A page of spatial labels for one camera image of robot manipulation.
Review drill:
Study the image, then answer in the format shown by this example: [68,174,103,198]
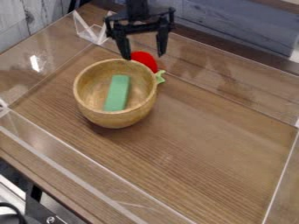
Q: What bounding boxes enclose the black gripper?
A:
[104,6,175,60]

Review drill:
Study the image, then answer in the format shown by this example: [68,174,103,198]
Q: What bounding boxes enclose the red plush strawberry toy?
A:
[131,51,166,84]

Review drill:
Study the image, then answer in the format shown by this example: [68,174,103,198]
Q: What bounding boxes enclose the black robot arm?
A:
[104,0,175,60]

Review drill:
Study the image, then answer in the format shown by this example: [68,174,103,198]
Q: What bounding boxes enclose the wooden bowl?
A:
[74,59,158,129]

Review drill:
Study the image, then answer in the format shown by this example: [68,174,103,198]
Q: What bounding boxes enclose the green rectangular block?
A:
[103,74,131,111]

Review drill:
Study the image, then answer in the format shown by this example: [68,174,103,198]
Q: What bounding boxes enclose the clear acrylic table guard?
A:
[0,17,299,224]

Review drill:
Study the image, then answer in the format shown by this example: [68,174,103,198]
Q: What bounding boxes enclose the clear acrylic corner bracket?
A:
[72,11,108,46]

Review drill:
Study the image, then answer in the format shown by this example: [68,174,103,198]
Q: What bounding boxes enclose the black metal table bracket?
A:
[24,184,75,224]

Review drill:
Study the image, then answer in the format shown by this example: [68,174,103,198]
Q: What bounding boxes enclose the black cable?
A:
[0,202,28,224]

